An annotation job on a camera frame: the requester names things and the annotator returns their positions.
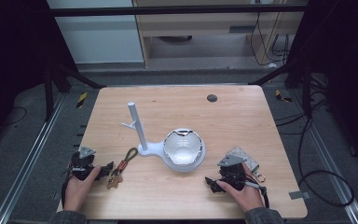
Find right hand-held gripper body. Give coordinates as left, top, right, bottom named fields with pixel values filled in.
left=216, top=153, right=249, bottom=191

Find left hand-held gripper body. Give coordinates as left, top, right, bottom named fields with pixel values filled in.
left=69, top=146, right=97, bottom=182

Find keychain with cord loop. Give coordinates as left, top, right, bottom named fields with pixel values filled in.
left=105, top=147, right=140, bottom=190

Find person's left hand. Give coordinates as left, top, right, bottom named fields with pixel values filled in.
left=62, top=165, right=103, bottom=214

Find person's right hand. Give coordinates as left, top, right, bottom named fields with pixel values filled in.
left=225, top=161, right=266, bottom=215

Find white bowl with silver rim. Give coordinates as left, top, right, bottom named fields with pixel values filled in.
left=162, top=127, right=205, bottom=166

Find yellow black tape piece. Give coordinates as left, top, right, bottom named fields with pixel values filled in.
left=76, top=91, right=89, bottom=109
left=274, top=89, right=294, bottom=104

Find grey tape strip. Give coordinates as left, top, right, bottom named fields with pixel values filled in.
left=288, top=190, right=311, bottom=201

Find black metal stand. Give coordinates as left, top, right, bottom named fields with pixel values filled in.
left=248, top=57, right=316, bottom=119
left=42, top=60, right=107, bottom=123

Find black curtain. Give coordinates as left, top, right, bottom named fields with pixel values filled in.
left=0, top=0, right=79, bottom=153
left=287, top=0, right=358, bottom=175

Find white cabinet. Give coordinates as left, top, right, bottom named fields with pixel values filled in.
left=46, top=0, right=145, bottom=65

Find light wooden desk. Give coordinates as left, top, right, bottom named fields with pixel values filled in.
left=131, top=0, right=310, bottom=68

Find black horizontal bar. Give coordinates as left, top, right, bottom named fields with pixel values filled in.
left=47, top=4, right=309, bottom=18

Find left hand-held gripper cable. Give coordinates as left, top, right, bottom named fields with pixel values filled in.
left=61, top=160, right=76, bottom=207

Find hand-held gripper cable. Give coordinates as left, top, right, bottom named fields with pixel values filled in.
left=61, top=160, right=76, bottom=207
left=245, top=181, right=270, bottom=209

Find right hand-held gripper cable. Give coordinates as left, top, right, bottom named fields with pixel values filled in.
left=245, top=181, right=270, bottom=209

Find white stand with post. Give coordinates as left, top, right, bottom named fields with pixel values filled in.
left=120, top=101, right=207, bottom=173

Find metal floor rail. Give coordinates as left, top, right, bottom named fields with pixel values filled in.
left=0, top=92, right=67, bottom=224
left=288, top=90, right=358, bottom=224

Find black floor cable loop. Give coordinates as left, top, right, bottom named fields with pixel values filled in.
left=274, top=90, right=355, bottom=208

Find black hanging cables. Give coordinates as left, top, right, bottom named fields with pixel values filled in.
left=249, top=11, right=292, bottom=67

